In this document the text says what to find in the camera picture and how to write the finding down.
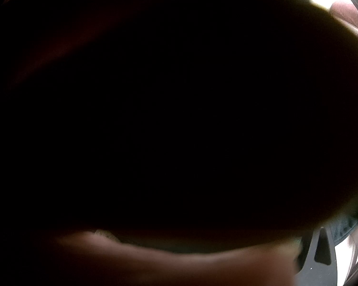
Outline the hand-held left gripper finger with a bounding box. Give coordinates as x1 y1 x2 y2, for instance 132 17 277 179
295 226 338 286

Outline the person's right hand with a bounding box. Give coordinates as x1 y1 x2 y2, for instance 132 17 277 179
0 0 358 286

